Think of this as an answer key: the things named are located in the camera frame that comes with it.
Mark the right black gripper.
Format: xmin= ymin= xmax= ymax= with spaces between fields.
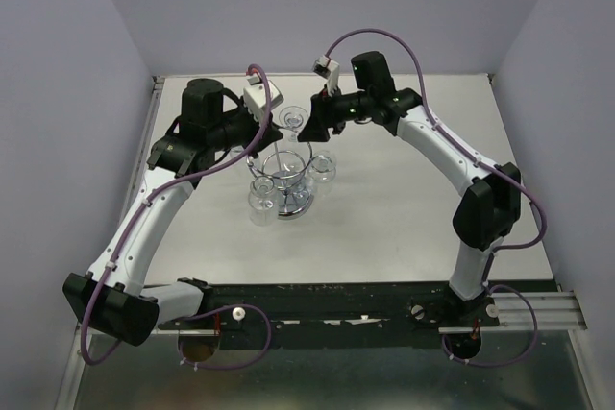
xmin=296 ymin=84 xmax=372 ymax=144

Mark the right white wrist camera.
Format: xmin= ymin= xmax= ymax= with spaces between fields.
xmin=312 ymin=55 xmax=340 ymax=96

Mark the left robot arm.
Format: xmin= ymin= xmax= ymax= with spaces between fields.
xmin=62 ymin=74 xmax=283 ymax=346

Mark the chrome wine glass rack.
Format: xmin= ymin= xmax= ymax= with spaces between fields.
xmin=247 ymin=129 xmax=316 ymax=221

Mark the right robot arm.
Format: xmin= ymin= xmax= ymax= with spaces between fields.
xmin=298 ymin=51 xmax=521 ymax=326

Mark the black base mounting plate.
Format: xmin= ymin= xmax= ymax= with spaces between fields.
xmin=160 ymin=281 xmax=499 ymax=350

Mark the right hanging wine glass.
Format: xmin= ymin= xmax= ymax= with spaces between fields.
xmin=307 ymin=151 xmax=337 ymax=184

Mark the aluminium rail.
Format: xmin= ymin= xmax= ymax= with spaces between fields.
xmin=439 ymin=292 xmax=587 ymax=334

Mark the back upright wine glass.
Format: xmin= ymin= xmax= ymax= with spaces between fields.
xmin=278 ymin=106 xmax=308 ymax=142

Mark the back left wine glass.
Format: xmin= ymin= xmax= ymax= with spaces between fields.
xmin=229 ymin=148 xmax=263 ymax=166

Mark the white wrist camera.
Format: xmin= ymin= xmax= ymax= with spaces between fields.
xmin=243 ymin=75 xmax=284 ymax=122
xmin=312 ymin=55 xmax=340 ymax=96

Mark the clear wine glass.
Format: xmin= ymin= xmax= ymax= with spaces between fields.
xmin=248 ymin=176 xmax=279 ymax=227

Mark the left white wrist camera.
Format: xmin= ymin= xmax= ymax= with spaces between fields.
xmin=243 ymin=75 xmax=284 ymax=122

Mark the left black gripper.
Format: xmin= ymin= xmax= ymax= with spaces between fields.
xmin=208 ymin=98 xmax=283 ymax=158

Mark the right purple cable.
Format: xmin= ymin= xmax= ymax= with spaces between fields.
xmin=325 ymin=29 xmax=549 ymax=368

